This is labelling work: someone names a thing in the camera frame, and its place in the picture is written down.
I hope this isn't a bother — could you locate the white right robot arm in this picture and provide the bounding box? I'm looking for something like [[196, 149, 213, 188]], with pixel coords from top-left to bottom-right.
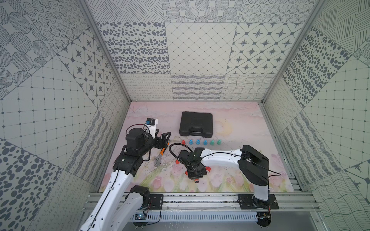
[[168, 143, 269, 202]]

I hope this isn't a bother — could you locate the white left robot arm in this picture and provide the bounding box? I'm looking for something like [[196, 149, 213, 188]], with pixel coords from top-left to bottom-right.
[[80, 124, 171, 231]]

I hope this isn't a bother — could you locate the black plastic tool case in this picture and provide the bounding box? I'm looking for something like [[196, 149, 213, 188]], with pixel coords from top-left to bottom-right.
[[179, 111, 214, 138]]

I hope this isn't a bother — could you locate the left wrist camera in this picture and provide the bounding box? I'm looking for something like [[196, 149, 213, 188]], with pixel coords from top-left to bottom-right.
[[145, 117, 159, 138]]

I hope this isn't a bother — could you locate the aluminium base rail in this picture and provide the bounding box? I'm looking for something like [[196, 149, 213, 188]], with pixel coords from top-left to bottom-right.
[[86, 192, 321, 223]]

